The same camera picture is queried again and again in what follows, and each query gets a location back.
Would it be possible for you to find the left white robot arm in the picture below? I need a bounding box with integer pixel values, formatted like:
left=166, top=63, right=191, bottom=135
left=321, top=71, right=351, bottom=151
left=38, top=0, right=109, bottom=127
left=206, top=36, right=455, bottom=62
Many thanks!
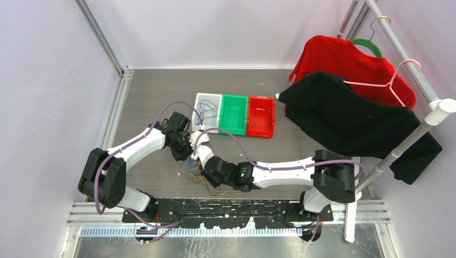
left=77, top=112, right=192, bottom=222

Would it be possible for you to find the aluminium frame rail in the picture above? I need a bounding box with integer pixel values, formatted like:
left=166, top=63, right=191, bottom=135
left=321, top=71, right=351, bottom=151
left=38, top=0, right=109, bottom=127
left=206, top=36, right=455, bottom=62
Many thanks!
left=66, top=0, right=134, bottom=227

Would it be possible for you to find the black shirt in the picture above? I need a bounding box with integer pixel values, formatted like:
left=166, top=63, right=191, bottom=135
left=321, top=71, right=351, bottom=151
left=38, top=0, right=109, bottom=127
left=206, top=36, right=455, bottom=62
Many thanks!
left=277, top=71, right=443, bottom=185

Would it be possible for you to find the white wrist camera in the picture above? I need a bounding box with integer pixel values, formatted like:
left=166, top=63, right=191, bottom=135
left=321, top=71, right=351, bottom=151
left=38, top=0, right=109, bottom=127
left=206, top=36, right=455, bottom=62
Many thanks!
left=190, top=131, right=210, bottom=150
left=190, top=145, right=214, bottom=168

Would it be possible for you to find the pink clothes hanger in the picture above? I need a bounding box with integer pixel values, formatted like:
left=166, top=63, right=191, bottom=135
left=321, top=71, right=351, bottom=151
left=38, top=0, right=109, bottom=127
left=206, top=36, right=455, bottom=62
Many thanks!
left=344, top=59, right=422, bottom=107

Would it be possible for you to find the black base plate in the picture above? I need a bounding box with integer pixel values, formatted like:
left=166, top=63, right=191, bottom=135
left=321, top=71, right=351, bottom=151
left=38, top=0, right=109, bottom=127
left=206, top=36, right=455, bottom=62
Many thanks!
left=122, top=198, right=334, bottom=231

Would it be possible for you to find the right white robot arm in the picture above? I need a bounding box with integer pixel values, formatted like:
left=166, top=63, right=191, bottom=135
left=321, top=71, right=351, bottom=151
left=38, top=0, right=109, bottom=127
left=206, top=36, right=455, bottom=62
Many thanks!
left=191, top=146, right=356, bottom=221

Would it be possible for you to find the white clothes rack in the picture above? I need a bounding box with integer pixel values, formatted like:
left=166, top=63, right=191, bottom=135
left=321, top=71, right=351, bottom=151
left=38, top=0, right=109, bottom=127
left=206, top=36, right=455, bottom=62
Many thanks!
left=336, top=0, right=456, bottom=243

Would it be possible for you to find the red shirt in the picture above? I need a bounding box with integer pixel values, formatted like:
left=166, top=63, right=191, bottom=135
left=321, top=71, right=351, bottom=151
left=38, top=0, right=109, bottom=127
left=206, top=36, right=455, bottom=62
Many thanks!
left=289, top=35, right=416, bottom=109

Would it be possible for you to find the dark blue wire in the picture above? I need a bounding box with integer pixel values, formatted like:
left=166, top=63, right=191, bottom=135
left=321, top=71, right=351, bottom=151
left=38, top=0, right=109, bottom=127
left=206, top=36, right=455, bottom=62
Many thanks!
left=198, top=99, right=219, bottom=120

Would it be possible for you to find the red plastic bin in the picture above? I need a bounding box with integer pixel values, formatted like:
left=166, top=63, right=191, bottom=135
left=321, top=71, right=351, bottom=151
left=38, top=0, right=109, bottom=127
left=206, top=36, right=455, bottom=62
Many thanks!
left=246, top=96, right=275, bottom=138

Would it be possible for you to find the coloured wire bundle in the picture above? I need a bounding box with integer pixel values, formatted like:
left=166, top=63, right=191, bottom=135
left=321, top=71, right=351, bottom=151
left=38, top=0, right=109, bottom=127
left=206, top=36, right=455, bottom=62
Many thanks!
left=185, top=158, right=232, bottom=197

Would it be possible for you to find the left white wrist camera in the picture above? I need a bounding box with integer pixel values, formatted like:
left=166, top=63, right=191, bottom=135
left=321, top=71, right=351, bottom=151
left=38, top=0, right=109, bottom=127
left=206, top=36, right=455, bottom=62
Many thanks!
left=190, top=131, right=210, bottom=150

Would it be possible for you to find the white plastic bin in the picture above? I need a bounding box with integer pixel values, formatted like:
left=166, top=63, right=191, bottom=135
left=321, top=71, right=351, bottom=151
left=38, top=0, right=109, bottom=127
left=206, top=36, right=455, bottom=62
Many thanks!
left=194, top=92, right=223, bottom=128

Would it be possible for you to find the green clothes hanger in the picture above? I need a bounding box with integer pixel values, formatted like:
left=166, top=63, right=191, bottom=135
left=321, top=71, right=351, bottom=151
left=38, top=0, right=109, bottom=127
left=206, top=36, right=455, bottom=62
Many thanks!
left=351, top=16, right=394, bottom=58

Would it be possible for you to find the green plastic bin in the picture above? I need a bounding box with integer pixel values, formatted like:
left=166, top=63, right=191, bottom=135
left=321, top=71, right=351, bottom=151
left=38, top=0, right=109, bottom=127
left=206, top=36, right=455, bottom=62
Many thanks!
left=219, top=95, right=248, bottom=136

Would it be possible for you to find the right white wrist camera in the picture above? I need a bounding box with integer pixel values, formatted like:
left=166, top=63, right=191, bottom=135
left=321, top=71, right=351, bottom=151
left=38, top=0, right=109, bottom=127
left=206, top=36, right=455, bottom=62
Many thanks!
left=190, top=145, right=214, bottom=168

